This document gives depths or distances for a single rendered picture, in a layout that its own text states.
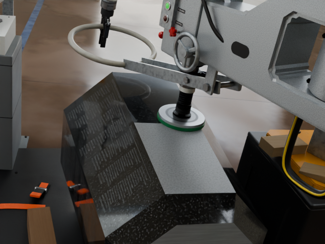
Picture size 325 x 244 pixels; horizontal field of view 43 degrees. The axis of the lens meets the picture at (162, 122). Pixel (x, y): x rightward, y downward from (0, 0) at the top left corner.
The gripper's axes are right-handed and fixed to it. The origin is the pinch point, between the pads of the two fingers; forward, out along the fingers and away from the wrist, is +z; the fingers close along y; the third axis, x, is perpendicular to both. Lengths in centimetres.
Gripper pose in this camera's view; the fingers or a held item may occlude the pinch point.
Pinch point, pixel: (102, 40)
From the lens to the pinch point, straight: 257.0
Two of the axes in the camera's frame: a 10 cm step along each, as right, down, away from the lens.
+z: -2.3, 8.1, 5.4
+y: 3.2, 5.9, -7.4
